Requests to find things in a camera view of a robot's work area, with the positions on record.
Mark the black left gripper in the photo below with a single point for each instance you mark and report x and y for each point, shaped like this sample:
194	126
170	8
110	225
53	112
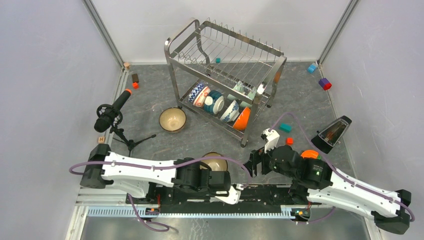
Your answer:
220	181

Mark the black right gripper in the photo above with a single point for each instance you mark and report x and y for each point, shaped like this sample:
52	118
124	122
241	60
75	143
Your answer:
256	156

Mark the black patterned bowl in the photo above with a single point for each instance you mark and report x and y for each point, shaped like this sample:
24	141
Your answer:
216	164

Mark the brown speckled bowl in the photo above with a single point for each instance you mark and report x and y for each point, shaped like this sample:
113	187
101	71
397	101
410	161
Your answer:
172	120

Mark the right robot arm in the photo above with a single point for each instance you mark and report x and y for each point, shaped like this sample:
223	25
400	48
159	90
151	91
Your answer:
314	182

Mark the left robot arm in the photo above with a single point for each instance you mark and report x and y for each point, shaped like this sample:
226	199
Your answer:
135	176

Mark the stainless steel dish rack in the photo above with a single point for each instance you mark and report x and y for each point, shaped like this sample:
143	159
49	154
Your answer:
191	59

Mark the orange bowl white inside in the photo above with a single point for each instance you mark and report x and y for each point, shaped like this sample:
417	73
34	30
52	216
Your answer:
242	121

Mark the teal block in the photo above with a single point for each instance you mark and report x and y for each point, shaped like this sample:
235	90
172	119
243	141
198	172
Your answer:
285	127

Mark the blue white floral bowl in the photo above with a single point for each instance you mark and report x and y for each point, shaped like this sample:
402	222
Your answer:
231	113

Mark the orange arch block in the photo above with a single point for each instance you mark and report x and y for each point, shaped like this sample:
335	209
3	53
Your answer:
312	154

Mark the teal glazed bowl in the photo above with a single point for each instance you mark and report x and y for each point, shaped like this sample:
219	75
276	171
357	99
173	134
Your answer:
214	102

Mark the pale green bowl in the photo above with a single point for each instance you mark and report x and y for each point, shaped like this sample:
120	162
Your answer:
241	88

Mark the black metronome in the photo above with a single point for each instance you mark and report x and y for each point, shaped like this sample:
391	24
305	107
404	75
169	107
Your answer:
329	137

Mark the blue white zigzag bowl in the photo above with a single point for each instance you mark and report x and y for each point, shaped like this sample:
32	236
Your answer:
195	92

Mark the black mini tripod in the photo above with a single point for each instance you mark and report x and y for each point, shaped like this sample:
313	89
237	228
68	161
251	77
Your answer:
130	143

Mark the red purple block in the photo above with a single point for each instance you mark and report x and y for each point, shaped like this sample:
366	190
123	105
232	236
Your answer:
325	84

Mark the light blue block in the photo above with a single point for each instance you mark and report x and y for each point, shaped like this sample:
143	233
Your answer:
312	68

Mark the wooden letter cube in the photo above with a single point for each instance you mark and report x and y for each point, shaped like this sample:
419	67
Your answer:
101	139

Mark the black microphone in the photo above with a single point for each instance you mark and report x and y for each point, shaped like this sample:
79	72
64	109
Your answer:
108	114

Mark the brown block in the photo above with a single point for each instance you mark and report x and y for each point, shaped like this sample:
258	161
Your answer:
135	78

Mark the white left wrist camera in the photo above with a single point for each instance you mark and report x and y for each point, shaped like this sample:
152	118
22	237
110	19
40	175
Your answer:
231	196

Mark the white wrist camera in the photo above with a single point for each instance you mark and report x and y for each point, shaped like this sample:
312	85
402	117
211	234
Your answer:
231	196
271	138

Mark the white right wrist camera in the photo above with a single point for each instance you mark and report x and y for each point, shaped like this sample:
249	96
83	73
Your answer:
271	138

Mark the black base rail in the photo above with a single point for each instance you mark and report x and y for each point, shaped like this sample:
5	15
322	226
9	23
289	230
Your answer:
254	199

